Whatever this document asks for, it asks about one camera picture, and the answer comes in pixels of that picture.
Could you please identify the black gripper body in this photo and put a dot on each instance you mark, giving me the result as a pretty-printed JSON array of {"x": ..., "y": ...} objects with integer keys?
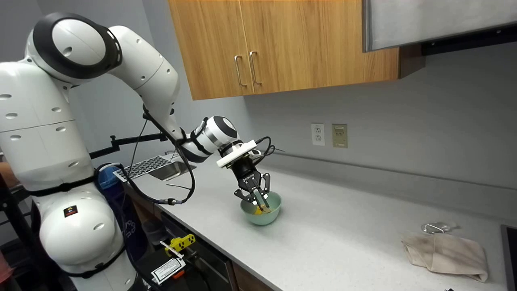
[{"x": 246, "y": 173}]

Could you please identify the yellow pasta piece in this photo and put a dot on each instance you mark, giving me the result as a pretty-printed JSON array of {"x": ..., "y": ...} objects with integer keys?
[{"x": 259, "y": 212}]

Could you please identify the yellow clamp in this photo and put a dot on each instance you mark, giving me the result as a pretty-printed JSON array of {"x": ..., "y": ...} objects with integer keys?
[{"x": 183, "y": 243}]

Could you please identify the wooden wall cabinet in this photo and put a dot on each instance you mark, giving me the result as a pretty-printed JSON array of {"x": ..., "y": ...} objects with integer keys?
[{"x": 301, "y": 42}]

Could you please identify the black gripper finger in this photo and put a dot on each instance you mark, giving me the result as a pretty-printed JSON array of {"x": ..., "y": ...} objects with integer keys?
[
  {"x": 265, "y": 188},
  {"x": 243, "y": 196}
]

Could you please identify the white wall outlet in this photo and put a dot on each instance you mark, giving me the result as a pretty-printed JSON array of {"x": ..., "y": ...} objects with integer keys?
[{"x": 317, "y": 135}]

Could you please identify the dark wooden base cabinet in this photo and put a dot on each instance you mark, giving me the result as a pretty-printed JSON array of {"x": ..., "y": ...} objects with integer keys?
[{"x": 248, "y": 283}]

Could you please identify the blue bottle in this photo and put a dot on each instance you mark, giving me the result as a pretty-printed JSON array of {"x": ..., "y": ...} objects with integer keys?
[{"x": 122, "y": 211}]

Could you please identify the stainless range hood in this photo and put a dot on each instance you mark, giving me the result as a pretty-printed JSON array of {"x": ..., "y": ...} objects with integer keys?
[{"x": 442, "y": 21}]

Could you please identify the silver metal bracket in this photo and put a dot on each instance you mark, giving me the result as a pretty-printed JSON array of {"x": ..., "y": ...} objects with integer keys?
[{"x": 169, "y": 270}]

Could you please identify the beige cloth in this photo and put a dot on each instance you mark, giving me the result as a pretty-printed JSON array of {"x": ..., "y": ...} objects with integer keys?
[{"x": 446, "y": 256}]

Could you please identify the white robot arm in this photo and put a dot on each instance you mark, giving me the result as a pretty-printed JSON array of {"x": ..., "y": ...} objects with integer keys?
[{"x": 43, "y": 135}]

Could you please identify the beige wall switch plate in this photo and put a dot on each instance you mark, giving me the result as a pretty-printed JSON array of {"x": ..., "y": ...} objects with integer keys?
[{"x": 340, "y": 135}]

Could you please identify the metal sink rack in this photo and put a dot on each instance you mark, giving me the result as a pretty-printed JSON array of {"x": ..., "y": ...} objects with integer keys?
[{"x": 162, "y": 169}]

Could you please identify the mint green bowl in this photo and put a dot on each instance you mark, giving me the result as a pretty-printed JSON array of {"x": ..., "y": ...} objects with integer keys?
[{"x": 269, "y": 219}]

